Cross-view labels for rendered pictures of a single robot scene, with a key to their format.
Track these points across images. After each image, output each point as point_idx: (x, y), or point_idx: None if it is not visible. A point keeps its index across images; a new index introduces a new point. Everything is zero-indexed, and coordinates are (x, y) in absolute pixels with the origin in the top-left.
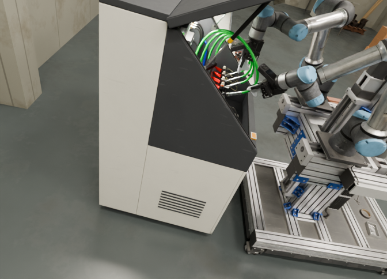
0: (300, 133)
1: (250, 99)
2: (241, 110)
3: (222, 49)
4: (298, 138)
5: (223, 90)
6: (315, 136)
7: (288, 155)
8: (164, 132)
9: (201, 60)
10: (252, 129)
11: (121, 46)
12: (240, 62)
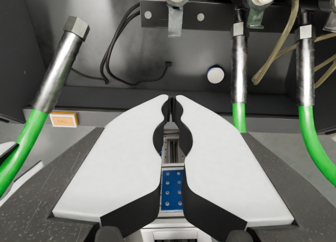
0: (180, 202)
1: (255, 124)
2: (250, 92)
3: None
4: (178, 192)
5: (269, 23)
6: (153, 230)
7: (175, 163)
8: None
9: None
10: (97, 119)
11: None
12: (142, 156)
